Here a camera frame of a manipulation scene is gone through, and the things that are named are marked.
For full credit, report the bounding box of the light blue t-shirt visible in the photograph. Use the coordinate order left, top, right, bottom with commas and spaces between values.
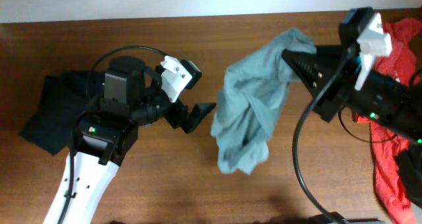
210, 28, 316, 175

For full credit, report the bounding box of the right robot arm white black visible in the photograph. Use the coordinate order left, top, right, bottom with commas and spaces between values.
282, 45, 421, 145

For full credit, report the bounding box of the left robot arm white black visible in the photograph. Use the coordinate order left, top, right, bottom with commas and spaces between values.
44, 55, 216, 223

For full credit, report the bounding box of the red t-shirt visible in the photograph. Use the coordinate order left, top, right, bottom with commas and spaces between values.
353, 18, 421, 224

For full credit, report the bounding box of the dark navy folded garment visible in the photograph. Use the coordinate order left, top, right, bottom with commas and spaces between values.
19, 70, 88, 155

